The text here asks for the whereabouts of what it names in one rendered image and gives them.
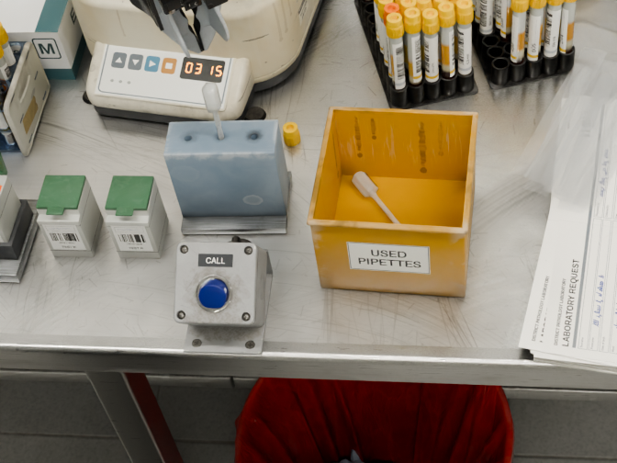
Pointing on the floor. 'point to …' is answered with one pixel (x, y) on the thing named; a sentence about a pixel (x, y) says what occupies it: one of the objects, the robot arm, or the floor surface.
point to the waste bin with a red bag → (374, 423)
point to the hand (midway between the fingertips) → (196, 34)
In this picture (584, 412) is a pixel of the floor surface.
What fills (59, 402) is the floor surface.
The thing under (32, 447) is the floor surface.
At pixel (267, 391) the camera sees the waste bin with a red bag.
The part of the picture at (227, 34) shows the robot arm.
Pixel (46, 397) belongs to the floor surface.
